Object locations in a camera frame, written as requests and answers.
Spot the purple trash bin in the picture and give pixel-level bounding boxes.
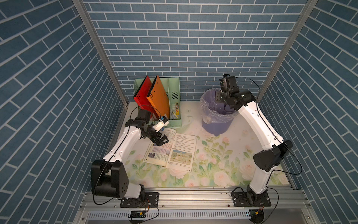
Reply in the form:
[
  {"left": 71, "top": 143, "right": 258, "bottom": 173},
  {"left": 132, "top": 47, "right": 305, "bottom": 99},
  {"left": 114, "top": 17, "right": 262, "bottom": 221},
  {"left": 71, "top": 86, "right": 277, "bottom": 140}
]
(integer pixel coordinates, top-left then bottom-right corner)
[{"left": 200, "top": 89, "right": 238, "bottom": 136}]

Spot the English textbook yellow cover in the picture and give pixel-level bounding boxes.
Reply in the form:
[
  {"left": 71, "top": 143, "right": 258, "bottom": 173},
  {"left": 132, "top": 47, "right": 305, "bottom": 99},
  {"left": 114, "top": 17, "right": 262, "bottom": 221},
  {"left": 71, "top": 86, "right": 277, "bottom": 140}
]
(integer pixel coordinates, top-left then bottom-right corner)
[{"left": 143, "top": 128, "right": 197, "bottom": 172}]

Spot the orange file folder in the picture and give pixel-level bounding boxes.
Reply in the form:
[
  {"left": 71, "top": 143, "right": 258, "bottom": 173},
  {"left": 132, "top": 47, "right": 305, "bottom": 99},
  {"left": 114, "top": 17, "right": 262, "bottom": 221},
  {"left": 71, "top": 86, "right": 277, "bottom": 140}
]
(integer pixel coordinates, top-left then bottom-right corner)
[{"left": 146, "top": 75, "right": 170, "bottom": 119}]

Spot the small black electronics box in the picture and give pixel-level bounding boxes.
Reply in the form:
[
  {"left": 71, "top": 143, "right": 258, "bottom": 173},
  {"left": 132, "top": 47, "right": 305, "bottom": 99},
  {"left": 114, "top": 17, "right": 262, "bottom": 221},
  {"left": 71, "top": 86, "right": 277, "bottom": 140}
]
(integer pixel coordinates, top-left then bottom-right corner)
[{"left": 128, "top": 211, "right": 147, "bottom": 219}]

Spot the red file folder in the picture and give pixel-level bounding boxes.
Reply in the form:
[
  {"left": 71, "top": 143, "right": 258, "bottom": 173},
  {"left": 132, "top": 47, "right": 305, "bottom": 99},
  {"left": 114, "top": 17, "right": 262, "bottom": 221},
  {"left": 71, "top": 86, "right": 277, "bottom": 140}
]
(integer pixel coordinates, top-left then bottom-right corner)
[{"left": 133, "top": 76, "right": 158, "bottom": 119}]

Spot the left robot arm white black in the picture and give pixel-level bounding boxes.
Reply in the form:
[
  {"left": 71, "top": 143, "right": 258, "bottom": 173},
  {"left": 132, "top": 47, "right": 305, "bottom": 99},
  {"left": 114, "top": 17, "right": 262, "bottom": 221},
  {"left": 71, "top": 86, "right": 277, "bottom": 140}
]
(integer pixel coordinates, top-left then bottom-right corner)
[{"left": 91, "top": 110, "right": 169, "bottom": 203}]

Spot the clear plastic bin liner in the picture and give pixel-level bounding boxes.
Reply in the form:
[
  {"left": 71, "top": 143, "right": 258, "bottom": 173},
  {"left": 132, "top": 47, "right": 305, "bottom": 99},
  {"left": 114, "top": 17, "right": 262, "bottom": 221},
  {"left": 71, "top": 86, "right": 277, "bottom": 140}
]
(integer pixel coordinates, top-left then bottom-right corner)
[{"left": 200, "top": 88, "right": 239, "bottom": 124}]

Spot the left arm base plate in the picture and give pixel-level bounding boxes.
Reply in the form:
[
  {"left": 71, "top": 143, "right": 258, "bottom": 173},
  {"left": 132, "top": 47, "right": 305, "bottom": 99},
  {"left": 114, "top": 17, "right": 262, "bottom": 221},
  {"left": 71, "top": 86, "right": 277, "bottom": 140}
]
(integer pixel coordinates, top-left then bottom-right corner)
[{"left": 120, "top": 192, "right": 159, "bottom": 208}]

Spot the aluminium mounting rail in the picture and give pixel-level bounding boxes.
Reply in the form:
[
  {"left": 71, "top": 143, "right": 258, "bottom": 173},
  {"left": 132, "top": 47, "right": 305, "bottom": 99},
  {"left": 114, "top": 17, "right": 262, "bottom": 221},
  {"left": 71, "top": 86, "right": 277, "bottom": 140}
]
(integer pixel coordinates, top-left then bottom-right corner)
[{"left": 74, "top": 186, "right": 319, "bottom": 224}]

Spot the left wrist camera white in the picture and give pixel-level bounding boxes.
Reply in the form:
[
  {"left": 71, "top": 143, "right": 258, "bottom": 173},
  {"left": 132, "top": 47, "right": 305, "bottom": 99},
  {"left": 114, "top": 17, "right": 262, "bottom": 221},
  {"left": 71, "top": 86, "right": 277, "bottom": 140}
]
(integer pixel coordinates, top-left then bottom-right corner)
[{"left": 153, "top": 116, "right": 169, "bottom": 132}]

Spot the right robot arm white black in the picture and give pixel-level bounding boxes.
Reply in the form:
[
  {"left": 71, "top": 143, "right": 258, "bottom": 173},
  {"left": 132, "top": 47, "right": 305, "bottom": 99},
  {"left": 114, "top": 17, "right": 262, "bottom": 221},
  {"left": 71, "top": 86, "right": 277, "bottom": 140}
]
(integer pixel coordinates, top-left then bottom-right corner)
[{"left": 215, "top": 74, "right": 293, "bottom": 204}]

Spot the floral table mat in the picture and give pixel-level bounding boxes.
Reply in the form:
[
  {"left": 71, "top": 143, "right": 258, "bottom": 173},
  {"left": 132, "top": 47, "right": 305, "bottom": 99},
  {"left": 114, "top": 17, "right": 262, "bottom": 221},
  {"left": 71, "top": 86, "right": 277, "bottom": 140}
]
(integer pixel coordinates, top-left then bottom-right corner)
[{"left": 100, "top": 101, "right": 291, "bottom": 189}]

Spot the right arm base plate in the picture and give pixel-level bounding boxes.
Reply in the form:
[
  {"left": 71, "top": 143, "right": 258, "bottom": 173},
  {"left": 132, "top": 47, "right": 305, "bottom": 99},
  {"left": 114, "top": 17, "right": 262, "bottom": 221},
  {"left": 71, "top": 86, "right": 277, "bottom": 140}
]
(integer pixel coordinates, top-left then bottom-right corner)
[{"left": 232, "top": 191, "right": 272, "bottom": 207}]

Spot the green plastic file rack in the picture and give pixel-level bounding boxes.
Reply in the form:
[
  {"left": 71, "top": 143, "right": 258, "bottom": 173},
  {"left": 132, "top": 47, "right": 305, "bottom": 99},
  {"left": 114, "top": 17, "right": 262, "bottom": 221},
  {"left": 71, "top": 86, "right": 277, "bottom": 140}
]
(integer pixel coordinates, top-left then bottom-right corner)
[{"left": 133, "top": 77, "right": 181, "bottom": 128}]

